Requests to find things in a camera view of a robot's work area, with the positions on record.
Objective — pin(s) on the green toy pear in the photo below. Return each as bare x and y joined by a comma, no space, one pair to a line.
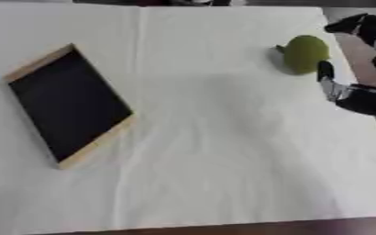
304,54

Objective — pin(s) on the tan box with black inside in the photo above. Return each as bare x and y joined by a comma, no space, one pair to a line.
68,105

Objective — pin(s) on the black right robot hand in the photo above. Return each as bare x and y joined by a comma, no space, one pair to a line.
366,99

